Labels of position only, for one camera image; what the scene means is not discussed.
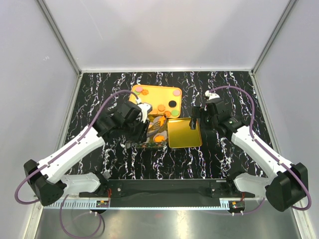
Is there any green sandwich cookie right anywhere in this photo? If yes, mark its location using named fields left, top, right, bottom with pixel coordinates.
left=171, top=110, right=179, bottom=117

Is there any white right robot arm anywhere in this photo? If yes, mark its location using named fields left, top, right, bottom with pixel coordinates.
left=189, top=90, right=312, bottom=212

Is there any gold tin lid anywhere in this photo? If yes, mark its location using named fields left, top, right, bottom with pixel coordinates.
left=167, top=118, right=202, bottom=149

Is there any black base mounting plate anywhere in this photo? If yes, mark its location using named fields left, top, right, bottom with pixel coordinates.
left=79, top=179, right=242, bottom=208

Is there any black sandwich cookie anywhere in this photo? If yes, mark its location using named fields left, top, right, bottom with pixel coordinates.
left=168, top=101, right=177, bottom=108

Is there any white paper cup bottom-right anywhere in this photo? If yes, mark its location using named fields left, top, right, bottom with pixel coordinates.
left=153, top=131, right=167, bottom=143

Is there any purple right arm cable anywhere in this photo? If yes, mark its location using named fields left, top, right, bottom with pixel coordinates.
left=209, top=86, right=312, bottom=211

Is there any plain orange macaron cookie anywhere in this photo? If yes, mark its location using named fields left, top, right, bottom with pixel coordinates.
left=158, top=105, right=165, bottom=112

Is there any orange swirl cookie lower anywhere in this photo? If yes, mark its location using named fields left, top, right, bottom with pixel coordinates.
left=164, top=111, right=171, bottom=117

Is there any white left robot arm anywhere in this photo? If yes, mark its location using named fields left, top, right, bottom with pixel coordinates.
left=23, top=102, right=152, bottom=206

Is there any orange swirl cookie upper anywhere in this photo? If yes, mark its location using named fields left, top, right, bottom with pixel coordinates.
left=141, top=90, right=149, bottom=96

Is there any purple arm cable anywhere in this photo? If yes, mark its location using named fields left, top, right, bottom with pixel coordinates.
left=14, top=90, right=140, bottom=237
left=209, top=86, right=312, bottom=211

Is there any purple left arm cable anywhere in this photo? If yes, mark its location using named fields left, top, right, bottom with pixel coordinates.
left=14, top=90, right=140, bottom=237

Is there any orange swirl cookie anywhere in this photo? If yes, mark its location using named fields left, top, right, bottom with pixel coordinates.
left=141, top=90, right=149, bottom=96
left=164, top=111, right=171, bottom=117

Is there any pink sandwich cookie right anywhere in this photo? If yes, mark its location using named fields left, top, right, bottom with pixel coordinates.
left=173, top=90, right=181, bottom=96

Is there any orange fish cookie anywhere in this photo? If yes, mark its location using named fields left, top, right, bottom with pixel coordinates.
left=159, top=116, right=166, bottom=126
left=154, top=135, right=166, bottom=142

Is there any white paper cup top-right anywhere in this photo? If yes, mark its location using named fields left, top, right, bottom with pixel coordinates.
left=153, top=116, right=162, bottom=127

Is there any green decorated cookie tin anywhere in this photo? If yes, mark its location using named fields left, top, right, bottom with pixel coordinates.
left=136, top=115, right=168, bottom=148

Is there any yellow plastic tray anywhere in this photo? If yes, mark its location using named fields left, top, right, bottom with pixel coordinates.
left=132, top=85, right=182, bottom=119

